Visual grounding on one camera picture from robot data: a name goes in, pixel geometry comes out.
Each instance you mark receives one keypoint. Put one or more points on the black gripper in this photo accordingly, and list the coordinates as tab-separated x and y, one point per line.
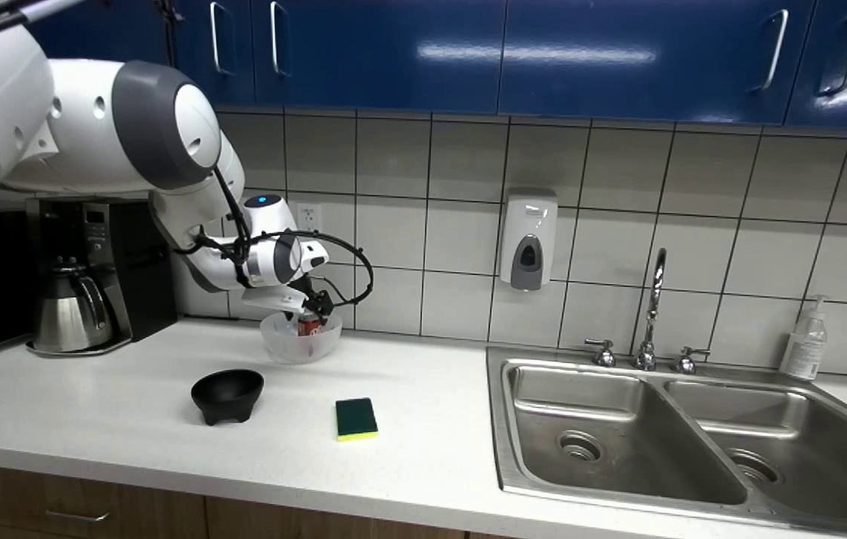
312	299

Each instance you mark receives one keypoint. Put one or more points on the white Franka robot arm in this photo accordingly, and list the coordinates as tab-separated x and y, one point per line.
94	123

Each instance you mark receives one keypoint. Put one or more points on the clear plastic bowl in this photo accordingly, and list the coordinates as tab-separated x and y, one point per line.
284	346

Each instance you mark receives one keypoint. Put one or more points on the black round bowl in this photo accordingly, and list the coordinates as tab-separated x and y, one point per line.
228	391

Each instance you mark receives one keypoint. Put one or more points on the green black sponge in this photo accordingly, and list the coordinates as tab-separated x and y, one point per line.
356	415

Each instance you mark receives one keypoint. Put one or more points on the black coffee maker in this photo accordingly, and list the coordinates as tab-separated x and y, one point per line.
127	257

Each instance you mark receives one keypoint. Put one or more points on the steel coffee carafe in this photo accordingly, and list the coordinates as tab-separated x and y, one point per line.
71	316

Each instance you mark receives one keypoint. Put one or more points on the brown wooden base cabinet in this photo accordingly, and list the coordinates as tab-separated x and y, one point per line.
143	503

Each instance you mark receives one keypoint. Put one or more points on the chrome faucet knob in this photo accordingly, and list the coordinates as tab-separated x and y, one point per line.
689	359
603	352

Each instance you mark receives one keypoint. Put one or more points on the chrome sink faucet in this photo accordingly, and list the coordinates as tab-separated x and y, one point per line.
653	299

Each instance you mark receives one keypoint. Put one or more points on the stainless steel double sink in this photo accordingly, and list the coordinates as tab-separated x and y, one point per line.
641	437

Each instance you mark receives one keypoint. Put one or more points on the clear soap bottle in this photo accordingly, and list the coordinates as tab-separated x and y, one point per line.
805	346

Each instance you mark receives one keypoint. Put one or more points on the white wall soap dispenser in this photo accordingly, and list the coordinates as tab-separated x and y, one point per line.
528	241

